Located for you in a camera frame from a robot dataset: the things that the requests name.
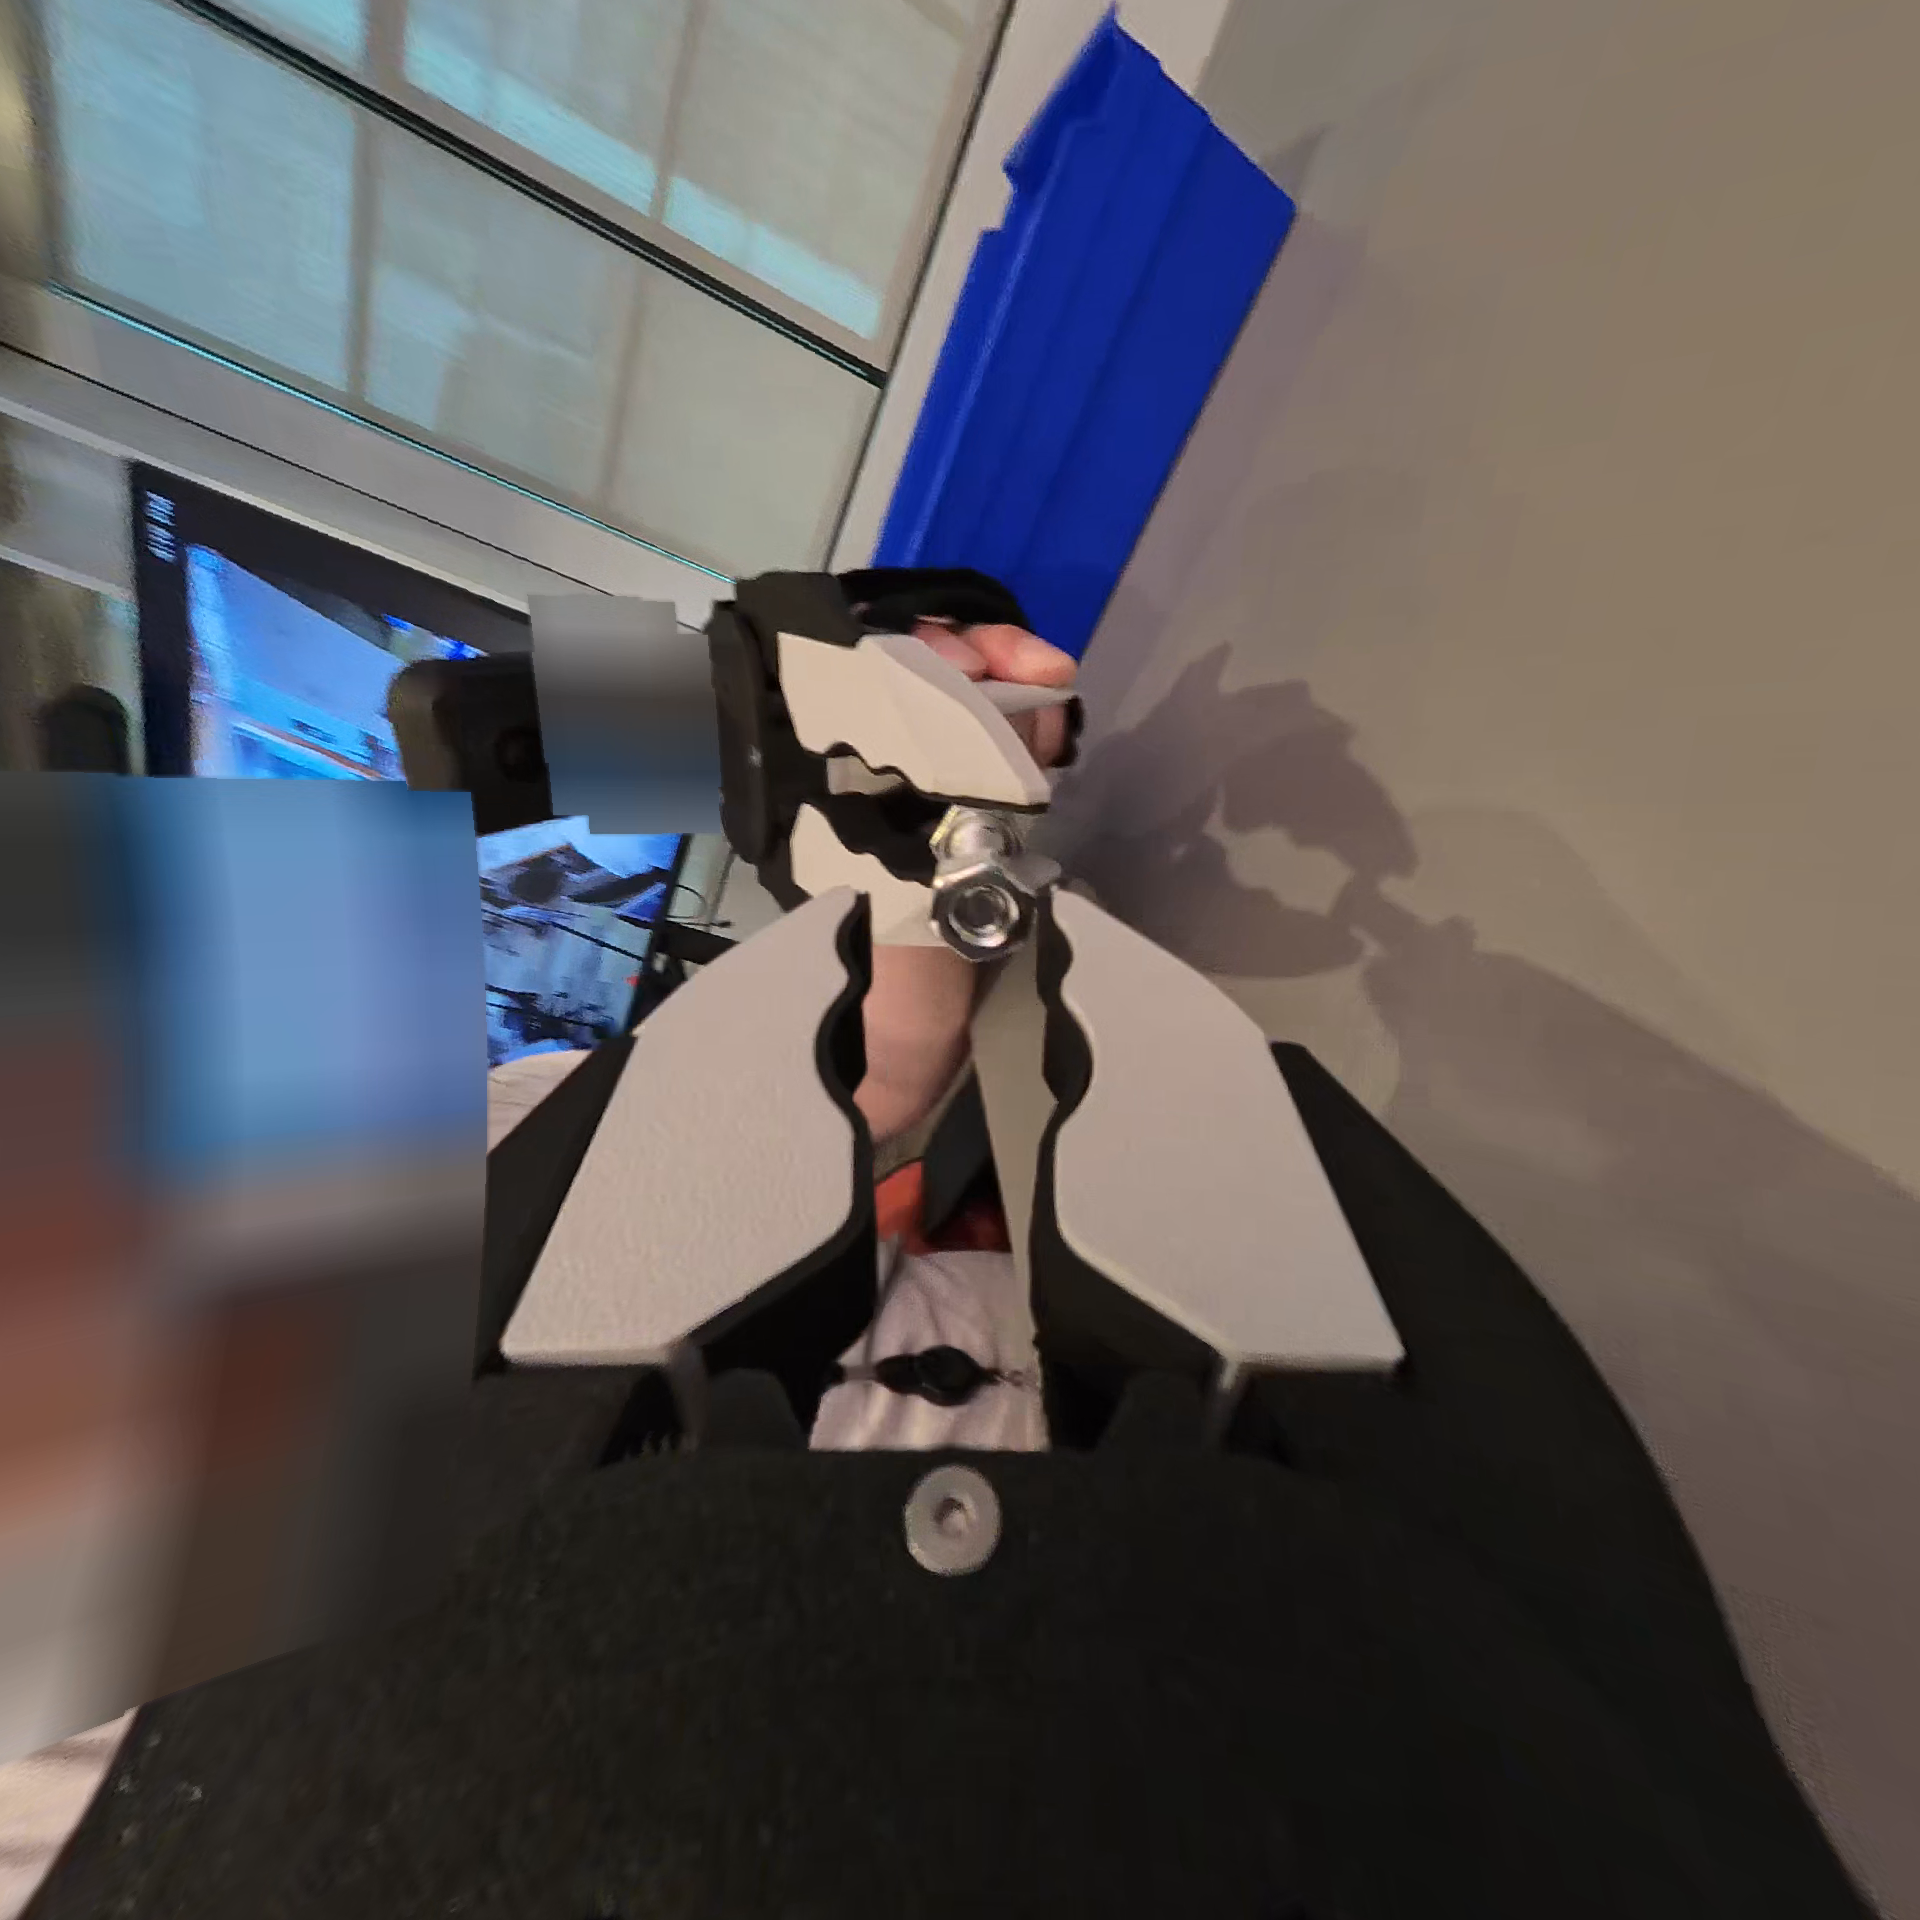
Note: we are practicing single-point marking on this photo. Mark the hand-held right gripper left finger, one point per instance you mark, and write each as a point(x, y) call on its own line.
point(675, 1201)

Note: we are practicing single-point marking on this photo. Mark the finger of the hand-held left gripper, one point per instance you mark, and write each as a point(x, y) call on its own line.
point(915, 720)
point(855, 851)

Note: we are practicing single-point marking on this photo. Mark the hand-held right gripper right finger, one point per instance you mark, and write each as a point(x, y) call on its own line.
point(1217, 1201)

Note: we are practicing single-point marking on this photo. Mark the silver hex bolt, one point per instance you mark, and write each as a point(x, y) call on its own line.
point(967, 832)

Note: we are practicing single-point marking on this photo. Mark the silver hex nut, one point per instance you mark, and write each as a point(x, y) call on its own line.
point(991, 911)

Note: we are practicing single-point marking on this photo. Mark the blue plastic bin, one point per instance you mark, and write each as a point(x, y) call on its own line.
point(1082, 333)

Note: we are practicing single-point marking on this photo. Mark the person's left hand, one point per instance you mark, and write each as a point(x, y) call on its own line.
point(1007, 653)

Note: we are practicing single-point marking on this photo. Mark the orange cloth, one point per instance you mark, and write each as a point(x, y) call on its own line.
point(915, 1201)

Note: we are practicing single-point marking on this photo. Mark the large window with blinds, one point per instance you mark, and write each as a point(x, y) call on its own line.
point(450, 241)

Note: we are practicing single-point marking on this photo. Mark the wall screen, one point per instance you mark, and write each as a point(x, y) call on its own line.
point(301, 676)

